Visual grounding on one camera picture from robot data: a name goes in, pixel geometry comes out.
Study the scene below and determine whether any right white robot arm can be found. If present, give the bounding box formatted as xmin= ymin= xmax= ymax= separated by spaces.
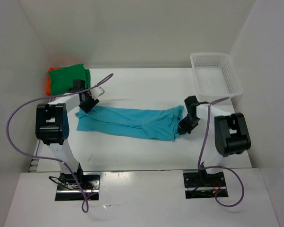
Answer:
xmin=177 ymin=96 xmax=251 ymax=186

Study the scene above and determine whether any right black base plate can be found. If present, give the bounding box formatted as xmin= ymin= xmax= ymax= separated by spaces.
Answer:
xmin=183 ymin=170 xmax=228 ymax=199

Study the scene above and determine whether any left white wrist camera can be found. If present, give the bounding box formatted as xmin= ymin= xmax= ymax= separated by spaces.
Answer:
xmin=89 ymin=86 xmax=105 ymax=100

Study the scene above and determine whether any orange t-shirt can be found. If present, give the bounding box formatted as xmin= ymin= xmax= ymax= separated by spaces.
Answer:
xmin=45 ymin=67 xmax=60 ymax=96

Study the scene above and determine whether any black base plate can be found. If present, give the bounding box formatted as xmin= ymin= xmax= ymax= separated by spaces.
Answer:
xmin=48 ymin=173 xmax=100 ymax=201
xmin=183 ymin=170 xmax=228 ymax=199

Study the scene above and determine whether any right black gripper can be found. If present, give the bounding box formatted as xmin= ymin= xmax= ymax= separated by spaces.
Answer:
xmin=177 ymin=113 xmax=200 ymax=136

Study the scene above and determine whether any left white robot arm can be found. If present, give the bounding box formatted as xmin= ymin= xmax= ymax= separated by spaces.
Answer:
xmin=35 ymin=80 xmax=105 ymax=189

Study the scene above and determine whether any white plastic basket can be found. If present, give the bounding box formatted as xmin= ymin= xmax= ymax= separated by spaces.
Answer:
xmin=190 ymin=52 xmax=243 ymax=100

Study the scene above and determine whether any green t-shirt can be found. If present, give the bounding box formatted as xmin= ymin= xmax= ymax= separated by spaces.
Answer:
xmin=50 ymin=63 xmax=90 ymax=95

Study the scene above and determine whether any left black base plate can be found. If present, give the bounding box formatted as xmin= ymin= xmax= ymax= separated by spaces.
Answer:
xmin=48 ymin=173 xmax=100 ymax=201

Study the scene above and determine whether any light blue t-shirt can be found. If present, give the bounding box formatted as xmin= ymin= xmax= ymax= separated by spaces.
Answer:
xmin=76 ymin=105 xmax=184 ymax=141

